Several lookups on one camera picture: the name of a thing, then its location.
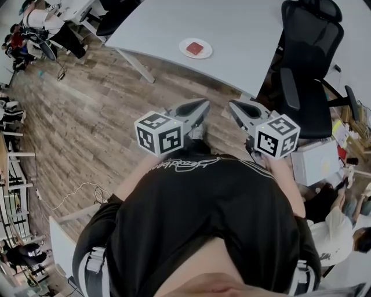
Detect person's black shirt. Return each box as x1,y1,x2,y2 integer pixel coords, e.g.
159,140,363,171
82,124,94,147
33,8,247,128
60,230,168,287
71,153,322,297

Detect brown cardboard pieces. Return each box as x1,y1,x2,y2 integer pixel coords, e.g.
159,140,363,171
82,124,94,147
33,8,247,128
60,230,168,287
340,104,371,154

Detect person's grey shoe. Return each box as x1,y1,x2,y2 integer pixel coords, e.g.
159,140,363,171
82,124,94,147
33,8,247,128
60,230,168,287
188,123,207,140

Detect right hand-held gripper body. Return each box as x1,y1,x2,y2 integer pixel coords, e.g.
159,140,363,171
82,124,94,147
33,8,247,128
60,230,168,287
244,111,301,160

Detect person's right forearm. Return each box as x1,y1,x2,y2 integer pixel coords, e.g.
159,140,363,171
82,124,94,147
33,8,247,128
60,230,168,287
262,155,307,218

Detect white table leg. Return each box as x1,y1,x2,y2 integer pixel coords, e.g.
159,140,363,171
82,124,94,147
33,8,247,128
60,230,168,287
115,48,157,84

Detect person's face and neck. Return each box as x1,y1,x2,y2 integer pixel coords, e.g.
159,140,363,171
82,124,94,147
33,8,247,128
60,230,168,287
152,236,290,297

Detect black office chair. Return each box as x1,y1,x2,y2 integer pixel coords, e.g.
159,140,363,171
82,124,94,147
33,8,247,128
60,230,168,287
256,0,360,140
95,0,143,37

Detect red block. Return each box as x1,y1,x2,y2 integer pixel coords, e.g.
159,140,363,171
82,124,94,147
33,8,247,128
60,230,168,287
185,41,205,55

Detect person's black trouser leg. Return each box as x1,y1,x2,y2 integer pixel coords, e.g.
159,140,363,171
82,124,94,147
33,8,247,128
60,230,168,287
185,138,217,159

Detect white plate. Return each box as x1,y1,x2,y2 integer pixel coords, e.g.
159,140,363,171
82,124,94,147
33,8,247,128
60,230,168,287
179,37,213,60

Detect white cardboard box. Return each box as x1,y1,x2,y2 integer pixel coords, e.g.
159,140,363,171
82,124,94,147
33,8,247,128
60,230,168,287
290,139,341,187

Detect grey harness strap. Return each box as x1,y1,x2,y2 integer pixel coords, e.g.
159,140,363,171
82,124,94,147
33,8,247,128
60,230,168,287
83,246,108,297
289,259,315,297

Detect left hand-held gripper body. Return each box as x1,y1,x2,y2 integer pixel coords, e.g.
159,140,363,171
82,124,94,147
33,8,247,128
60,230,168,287
134,108,194,159

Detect white floor cable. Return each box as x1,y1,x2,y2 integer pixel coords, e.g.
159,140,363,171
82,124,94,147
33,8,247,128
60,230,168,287
34,182,112,211

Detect person's left forearm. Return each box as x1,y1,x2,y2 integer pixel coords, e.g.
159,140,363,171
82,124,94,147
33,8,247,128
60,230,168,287
115,153,163,201

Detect white metal rack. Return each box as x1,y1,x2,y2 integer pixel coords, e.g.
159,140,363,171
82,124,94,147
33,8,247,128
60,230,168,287
0,130,37,247

